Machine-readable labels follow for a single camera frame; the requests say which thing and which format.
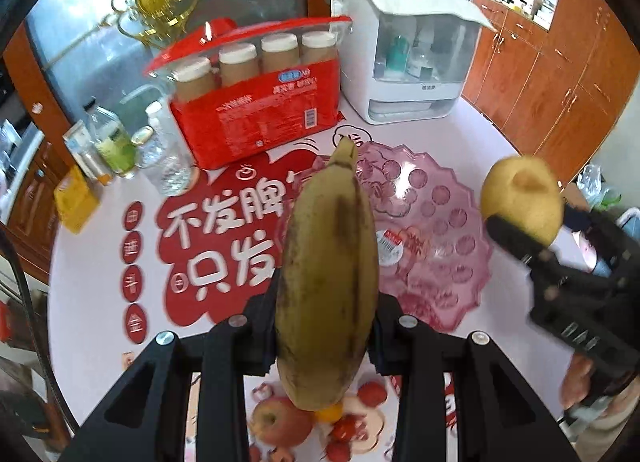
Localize yellow box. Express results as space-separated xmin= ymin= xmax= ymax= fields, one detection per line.
xmin=54 ymin=165 xmax=100 ymax=235

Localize person's right hand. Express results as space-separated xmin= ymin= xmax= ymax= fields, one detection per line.
xmin=560 ymin=352 xmax=593 ymax=410

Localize yellow pear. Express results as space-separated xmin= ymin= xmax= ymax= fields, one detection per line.
xmin=480 ymin=156 xmax=564 ymax=247

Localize large red apple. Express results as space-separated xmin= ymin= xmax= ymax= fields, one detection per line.
xmin=248 ymin=397 xmax=314 ymax=448

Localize glass bottle green label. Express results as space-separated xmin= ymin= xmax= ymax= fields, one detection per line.
xmin=84 ymin=98 xmax=136 ymax=178

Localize white countertop cup cabinet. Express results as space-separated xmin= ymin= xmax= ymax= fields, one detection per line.
xmin=331 ymin=0 xmax=494 ymax=125

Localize spotted yellow banana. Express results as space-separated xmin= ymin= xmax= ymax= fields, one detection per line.
xmin=276 ymin=137 xmax=378 ymax=411

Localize white plastic bottle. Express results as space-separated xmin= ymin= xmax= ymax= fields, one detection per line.
xmin=145 ymin=100 xmax=171 ymax=145

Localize clear drinking glass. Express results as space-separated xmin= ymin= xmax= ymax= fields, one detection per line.
xmin=140 ymin=142 xmax=192 ymax=197

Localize pink glass fruit bowl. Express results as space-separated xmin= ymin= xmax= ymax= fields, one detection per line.
xmin=278 ymin=139 xmax=495 ymax=335

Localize yellow striped round fruit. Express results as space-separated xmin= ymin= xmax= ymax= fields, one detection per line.
xmin=314 ymin=401 xmax=344 ymax=424

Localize small glass jar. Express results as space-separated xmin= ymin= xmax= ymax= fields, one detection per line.
xmin=131 ymin=125 xmax=164 ymax=169

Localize small red tomato fruit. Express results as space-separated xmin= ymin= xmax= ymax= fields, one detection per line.
xmin=326 ymin=442 xmax=352 ymax=462

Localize small metal can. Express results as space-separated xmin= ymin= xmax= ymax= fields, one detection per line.
xmin=80 ymin=146 xmax=113 ymax=186

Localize white carton box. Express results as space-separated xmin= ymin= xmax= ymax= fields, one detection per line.
xmin=63 ymin=121 xmax=96 ymax=181

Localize red paper cup package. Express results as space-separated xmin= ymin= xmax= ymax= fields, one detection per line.
xmin=144 ymin=15 xmax=352 ymax=170

